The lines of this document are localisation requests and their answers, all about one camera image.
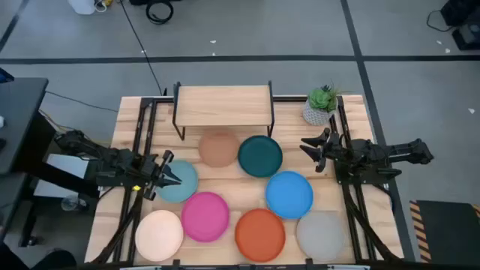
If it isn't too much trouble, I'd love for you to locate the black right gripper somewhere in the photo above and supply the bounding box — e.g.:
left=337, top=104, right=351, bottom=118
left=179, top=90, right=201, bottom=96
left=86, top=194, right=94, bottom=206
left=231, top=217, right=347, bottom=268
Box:
left=298, top=127, right=349, bottom=174

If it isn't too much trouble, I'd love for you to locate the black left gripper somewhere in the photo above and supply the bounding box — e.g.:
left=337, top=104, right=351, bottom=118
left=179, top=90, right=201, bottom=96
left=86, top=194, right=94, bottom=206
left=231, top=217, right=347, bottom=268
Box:
left=129, top=149, right=184, bottom=202

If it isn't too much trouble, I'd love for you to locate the light teal plate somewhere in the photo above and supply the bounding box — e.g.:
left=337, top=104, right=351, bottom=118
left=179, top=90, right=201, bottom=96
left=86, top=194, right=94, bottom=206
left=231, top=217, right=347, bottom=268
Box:
left=155, top=160, right=199, bottom=204

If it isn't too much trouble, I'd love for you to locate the pink plate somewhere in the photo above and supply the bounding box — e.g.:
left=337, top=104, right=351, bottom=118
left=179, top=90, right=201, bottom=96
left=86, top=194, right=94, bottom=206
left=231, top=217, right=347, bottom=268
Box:
left=181, top=191, right=230, bottom=244

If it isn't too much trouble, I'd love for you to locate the blue plate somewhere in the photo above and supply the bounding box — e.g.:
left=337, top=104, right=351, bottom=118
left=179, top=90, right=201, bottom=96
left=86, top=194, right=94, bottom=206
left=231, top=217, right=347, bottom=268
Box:
left=265, top=170, right=314, bottom=221

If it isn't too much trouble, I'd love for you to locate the light grey plate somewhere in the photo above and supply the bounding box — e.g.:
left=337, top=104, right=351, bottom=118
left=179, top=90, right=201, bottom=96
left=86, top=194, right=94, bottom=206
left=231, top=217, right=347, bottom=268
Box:
left=295, top=211, right=346, bottom=263

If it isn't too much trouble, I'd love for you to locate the wooden shelf with black legs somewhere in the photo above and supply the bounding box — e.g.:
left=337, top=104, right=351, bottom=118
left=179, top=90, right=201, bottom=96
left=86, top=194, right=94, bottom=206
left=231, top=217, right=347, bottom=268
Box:
left=171, top=80, right=276, bottom=142

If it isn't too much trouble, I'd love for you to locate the green succulent in white pot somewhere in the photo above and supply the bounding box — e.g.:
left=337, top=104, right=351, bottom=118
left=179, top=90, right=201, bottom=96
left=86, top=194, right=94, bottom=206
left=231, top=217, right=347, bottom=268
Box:
left=301, top=82, right=352, bottom=127

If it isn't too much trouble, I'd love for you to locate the brown plate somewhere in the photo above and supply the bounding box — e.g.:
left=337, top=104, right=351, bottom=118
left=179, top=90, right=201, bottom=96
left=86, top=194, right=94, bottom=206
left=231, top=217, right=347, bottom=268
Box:
left=197, top=129, right=240, bottom=169

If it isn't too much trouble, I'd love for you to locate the dark green plate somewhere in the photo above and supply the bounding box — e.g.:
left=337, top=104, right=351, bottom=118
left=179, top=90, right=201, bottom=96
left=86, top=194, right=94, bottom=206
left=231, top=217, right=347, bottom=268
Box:
left=237, top=135, right=284, bottom=179

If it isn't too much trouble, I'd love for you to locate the cream plate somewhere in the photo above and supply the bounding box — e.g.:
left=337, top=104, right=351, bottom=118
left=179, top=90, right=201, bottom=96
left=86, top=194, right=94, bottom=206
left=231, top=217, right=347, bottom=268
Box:
left=134, top=209, right=185, bottom=263

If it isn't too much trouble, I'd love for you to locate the clear glass jar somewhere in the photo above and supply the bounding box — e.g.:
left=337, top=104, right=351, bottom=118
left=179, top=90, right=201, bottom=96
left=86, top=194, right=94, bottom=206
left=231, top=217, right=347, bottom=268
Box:
left=61, top=193, right=89, bottom=212

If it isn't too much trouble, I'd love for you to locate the orange plate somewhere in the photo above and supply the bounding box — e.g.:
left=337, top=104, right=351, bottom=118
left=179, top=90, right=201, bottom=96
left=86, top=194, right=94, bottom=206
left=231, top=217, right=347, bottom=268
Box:
left=235, top=208, right=287, bottom=263

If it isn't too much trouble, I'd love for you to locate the black mat with hazard stripes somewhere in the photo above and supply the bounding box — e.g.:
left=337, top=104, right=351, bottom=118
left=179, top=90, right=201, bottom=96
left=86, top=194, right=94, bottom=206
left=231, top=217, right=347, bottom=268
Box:
left=409, top=199, right=480, bottom=263

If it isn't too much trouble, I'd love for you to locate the black desk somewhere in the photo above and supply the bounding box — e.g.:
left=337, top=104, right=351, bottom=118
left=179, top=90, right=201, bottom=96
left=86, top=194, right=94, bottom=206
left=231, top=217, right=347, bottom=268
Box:
left=0, top=76, right=50, bottom=177

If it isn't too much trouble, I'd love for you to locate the white container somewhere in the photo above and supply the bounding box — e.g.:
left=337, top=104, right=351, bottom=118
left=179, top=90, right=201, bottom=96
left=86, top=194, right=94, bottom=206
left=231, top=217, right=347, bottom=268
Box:
left=67, top=0, right=97, bottom=16

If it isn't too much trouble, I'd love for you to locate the black equipment box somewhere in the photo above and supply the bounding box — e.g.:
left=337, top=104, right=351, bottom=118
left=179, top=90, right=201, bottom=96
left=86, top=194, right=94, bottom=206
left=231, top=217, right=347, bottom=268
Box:
left=440, top=0, right=480, bottom=52

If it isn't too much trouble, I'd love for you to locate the black metal table frame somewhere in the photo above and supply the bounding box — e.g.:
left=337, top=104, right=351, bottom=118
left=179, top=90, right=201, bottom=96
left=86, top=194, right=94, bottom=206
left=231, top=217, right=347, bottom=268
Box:
left=89, top=95, right=404, bottom=270

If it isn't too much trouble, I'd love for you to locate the black cable bundle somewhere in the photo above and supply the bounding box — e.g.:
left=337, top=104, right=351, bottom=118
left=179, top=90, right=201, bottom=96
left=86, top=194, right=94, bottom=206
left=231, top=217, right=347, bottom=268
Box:
left=91, top=189, right=146, bottom=266
left=343, top=183, right=402, bottom=263

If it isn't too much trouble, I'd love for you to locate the thin black cable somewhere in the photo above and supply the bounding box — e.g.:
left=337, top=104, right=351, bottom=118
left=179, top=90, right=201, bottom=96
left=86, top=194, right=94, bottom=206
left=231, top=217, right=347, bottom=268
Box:
left=46, top=91, right=119, bottom=113

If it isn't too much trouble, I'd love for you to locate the long black floor cable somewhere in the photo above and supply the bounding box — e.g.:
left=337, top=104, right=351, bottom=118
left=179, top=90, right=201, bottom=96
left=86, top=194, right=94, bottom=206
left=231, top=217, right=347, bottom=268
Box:
left=118, top=0, right=168, bottom=97

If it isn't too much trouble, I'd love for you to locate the coiled black cable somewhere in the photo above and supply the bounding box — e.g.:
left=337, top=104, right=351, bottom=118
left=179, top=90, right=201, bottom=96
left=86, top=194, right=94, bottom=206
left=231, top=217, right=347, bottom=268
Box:
left=145, top=0, right=175, bottom=26

